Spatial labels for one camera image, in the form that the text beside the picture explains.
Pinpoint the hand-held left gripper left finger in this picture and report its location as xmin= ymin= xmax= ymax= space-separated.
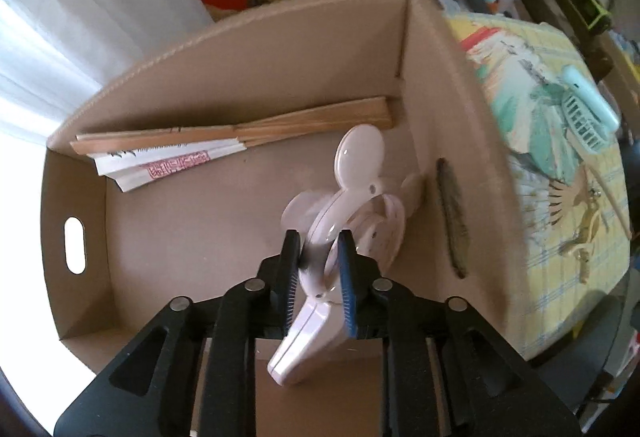
xmin=54 ymin=229 xmax=303 ymax=437

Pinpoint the wooden folding paper fan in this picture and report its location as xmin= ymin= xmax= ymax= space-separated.
xmin=70 ymin=96 xmax=393 ymax=193

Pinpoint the white curtain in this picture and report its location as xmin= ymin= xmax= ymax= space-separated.
xmin=0 ymin=0 xmax=216 ymax=148

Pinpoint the mint handheld electric fan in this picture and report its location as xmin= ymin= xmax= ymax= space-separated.
xmin=560 ymin=64 xmax=621 ymax=153

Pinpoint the pink handheld electric fan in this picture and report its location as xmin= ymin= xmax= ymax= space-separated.
xmin=266 ymin=124 xmax=426 ymax=386

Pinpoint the white floral hand fan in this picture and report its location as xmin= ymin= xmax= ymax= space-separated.
xmin=515 ymin=157 xmax=601 ymax=243

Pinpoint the painted round hand fan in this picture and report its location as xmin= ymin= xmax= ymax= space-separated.
xmin=460 ymin=24 xmax=632 ymax=238

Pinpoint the yellow checked tablecloth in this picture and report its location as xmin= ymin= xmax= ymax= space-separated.
xmin=445 ymin=12 xmax=632 ymax=363

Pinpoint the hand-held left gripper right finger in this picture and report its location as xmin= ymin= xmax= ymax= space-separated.
xmin=337 ymin=228 xmax=583 ymax=437

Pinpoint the cardboard box with handles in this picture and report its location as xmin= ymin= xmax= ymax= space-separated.
xmin=46 ymin=0 xmax=531 ymax=437

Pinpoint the beige hair clip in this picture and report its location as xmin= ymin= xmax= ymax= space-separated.
xmin=562 ymin=202 xmax=608 ymax=285

